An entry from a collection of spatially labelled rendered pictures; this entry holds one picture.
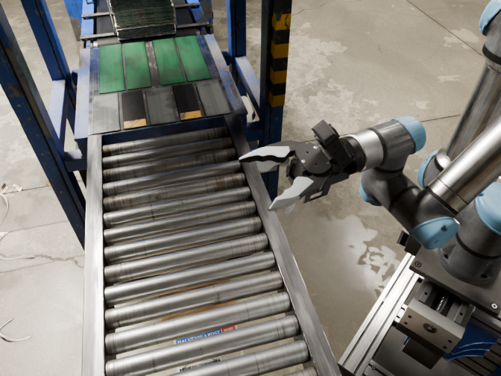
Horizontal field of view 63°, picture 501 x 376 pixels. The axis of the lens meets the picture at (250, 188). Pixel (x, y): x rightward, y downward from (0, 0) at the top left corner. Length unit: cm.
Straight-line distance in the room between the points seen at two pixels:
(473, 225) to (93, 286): 94
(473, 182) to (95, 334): 86
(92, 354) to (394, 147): 79
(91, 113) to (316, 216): 127
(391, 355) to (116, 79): 156
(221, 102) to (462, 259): 102
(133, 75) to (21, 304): 117
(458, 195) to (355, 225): 150
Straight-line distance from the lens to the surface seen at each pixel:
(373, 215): 235
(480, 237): 108
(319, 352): 100
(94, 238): 123
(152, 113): 163
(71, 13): 389
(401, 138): 81
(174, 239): 117
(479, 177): 81
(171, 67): 191
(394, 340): 173
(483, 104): 98
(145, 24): 218
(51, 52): 212
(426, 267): 117
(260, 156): 71
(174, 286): 110
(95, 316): 109
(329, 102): 313
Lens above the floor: 172
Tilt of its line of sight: 46 degrees down
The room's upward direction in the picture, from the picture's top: straight up
